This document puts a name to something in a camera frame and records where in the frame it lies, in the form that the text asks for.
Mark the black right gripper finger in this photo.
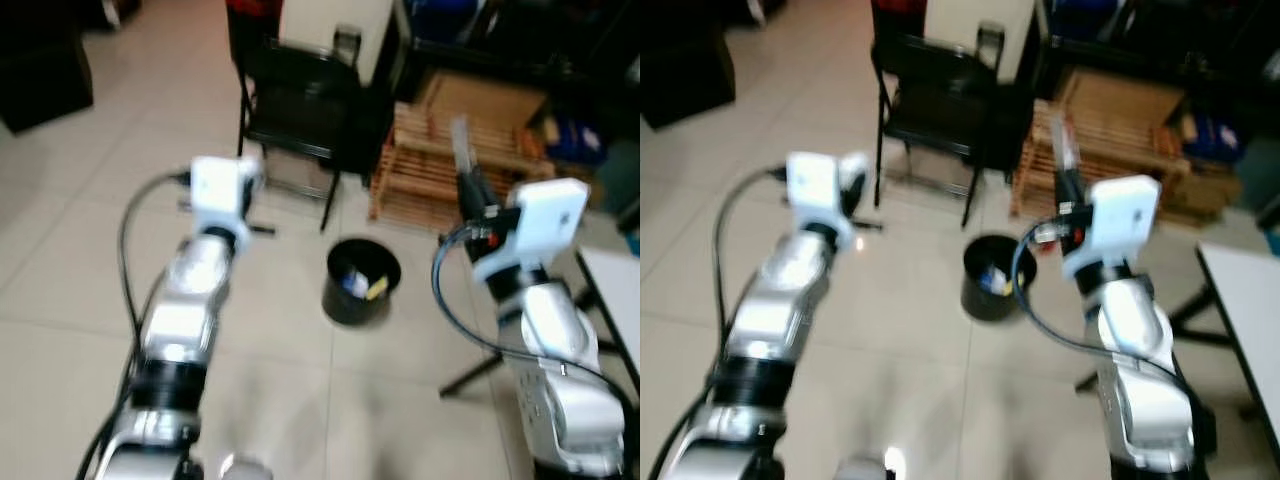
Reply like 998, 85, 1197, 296
458, 165, 496, 216
1055, 160, 1086, 211

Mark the silver red snack wrapper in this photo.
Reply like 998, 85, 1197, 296
1048, 110, 1079, 171
450, 115, 479, 176

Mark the black round rubbish bin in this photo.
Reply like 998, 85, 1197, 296
962, 233, 1041, 323
322, 237, 403, 327

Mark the wooden slatted rack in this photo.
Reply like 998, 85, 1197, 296
1010, 100, 1191, 226
368, 100, 556, 231

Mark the brown cardboard box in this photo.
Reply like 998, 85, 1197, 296
415, 70, 549, 136
1055, 70, 1186, 131

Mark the black chair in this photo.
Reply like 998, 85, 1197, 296
235, 25, 396, 231
872, 20, 1036, 226

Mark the blue box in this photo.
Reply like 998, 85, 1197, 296
1185, 115, 1246, 161
545, 115, 606, 166

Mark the black cabinet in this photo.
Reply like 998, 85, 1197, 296
0, 0, 96, 131
640, 0, 736, 129

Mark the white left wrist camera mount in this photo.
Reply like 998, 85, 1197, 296
190, 155, 263, 236
785, 150, 851, 231

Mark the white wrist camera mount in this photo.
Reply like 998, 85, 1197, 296
472, 178, 591, 283
785, 150, 851, 231
1062, 175, 1161, 281
190, 155, 263, 236

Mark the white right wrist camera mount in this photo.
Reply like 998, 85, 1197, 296
1062, 175, 1161, 281
472, 178, 591, 283

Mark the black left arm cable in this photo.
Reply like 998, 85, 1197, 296
118, 172, 196, 336
712, 168, 791, 401

